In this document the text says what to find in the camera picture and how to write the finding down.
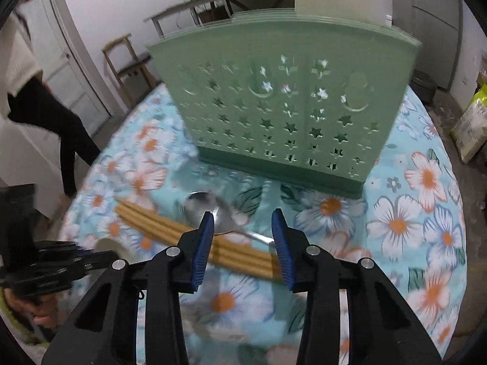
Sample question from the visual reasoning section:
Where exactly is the white and yellow-green bag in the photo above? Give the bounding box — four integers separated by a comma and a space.
449, 84, 487, 164

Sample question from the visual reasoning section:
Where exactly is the green plastic utensil holder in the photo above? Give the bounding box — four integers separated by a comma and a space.
145, 8, 423, 199

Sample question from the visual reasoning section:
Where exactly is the person's left hand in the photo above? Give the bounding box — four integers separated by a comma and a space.
5, 291, 59, 329

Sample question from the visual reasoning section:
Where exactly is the floral blue tablecloth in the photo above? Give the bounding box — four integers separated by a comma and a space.
59, 82, 468, 365

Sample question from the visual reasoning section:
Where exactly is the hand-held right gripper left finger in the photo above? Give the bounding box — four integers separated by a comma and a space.
41, 211, 215, 365

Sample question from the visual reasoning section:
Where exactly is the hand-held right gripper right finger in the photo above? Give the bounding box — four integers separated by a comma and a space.
271, 208, 444, 365

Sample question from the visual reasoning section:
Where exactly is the metal spoon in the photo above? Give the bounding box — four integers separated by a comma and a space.
184, 191, 275, 246

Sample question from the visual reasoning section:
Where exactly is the black bin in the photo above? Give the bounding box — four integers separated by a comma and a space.
410, 70, 437, 104

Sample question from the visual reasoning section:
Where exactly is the wooden chair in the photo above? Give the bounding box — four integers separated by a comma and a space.
102, 33, 160, 99

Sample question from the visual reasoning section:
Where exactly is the person's left forearm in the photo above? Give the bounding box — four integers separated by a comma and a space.
0, 293, 46, 346

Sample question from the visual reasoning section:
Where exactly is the white door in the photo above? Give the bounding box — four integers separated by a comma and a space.
23, 0, 113, 122

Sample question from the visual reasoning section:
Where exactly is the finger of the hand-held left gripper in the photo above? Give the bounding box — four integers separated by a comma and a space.
33, 240, 115, 270
0, 268, 82, 296

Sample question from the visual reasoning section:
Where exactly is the grey cabinet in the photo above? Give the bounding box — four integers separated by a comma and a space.
390, 0, 463, 90

